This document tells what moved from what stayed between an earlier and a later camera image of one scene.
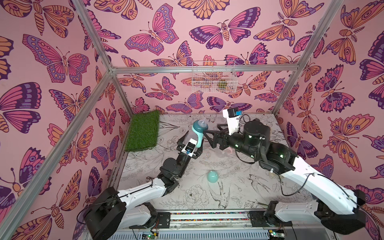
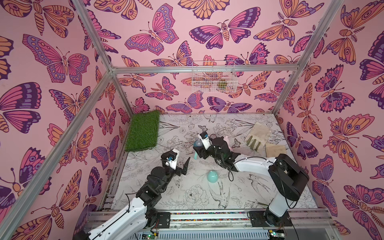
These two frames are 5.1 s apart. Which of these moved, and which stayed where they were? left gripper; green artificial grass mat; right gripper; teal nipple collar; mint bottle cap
Moved: right gripper; left gripper; teal nipple collar
Stayed: mint bottle cap; green artificial grass mat
